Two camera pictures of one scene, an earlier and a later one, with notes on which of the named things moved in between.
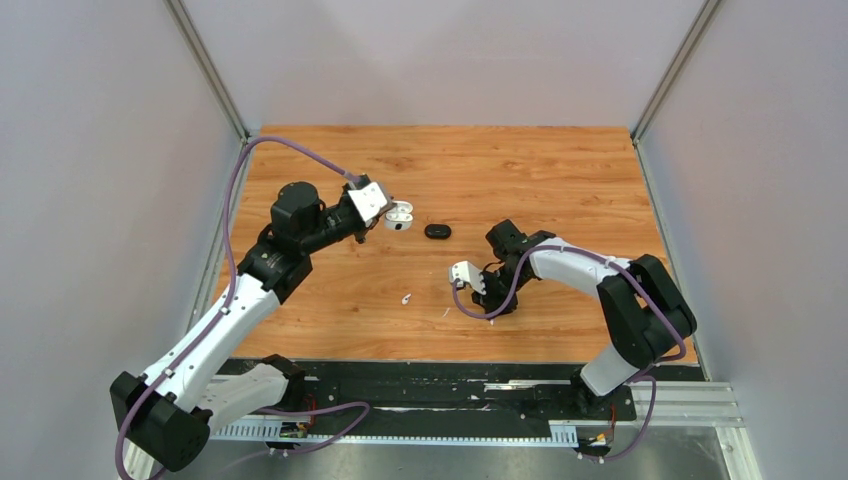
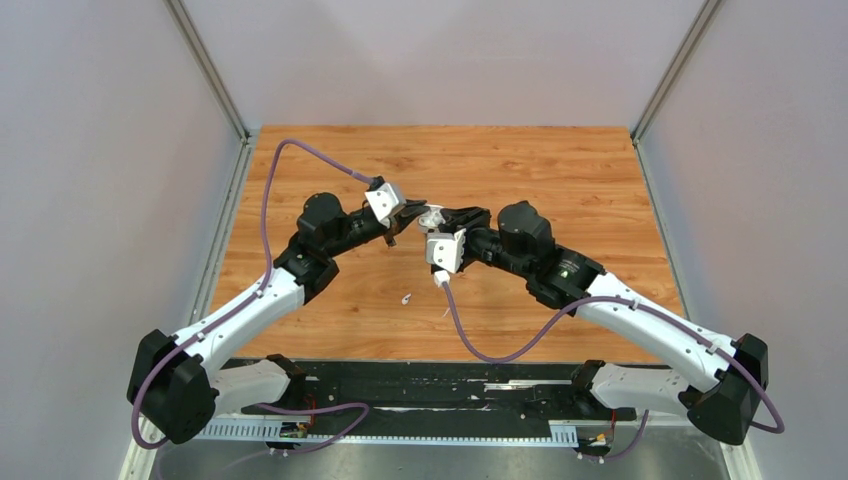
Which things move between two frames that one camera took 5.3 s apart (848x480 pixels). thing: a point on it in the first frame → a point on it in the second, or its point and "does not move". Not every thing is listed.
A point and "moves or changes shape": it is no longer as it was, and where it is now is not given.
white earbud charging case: [400, 218] moves or changes shape
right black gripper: [489, 302] → [470, 219]
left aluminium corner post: [206, 61] does not move
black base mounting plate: [457, 394] does not move
